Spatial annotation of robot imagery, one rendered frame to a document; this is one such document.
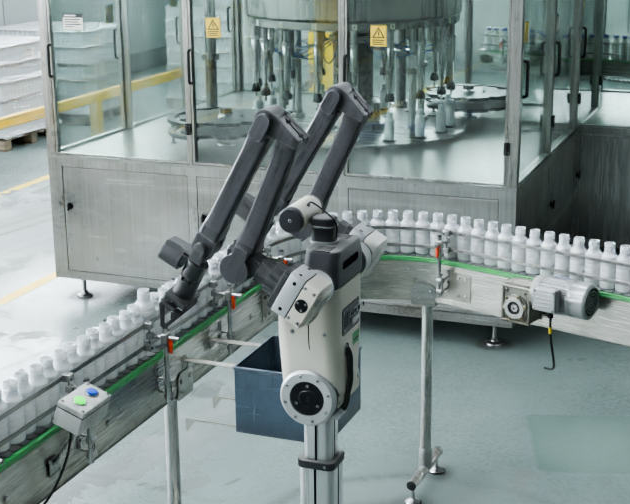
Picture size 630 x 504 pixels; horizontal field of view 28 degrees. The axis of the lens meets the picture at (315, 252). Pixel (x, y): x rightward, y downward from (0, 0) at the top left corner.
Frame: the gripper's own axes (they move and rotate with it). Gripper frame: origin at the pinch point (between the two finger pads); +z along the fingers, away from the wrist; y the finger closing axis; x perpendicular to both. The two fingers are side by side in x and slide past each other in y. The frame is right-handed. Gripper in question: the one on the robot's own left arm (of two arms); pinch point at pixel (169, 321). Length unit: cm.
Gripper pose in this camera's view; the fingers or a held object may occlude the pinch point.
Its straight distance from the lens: 332.1
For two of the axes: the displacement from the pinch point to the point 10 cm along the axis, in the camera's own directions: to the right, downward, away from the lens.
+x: 8.4, 5.2, -1.3
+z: -4.4, 8.0, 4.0
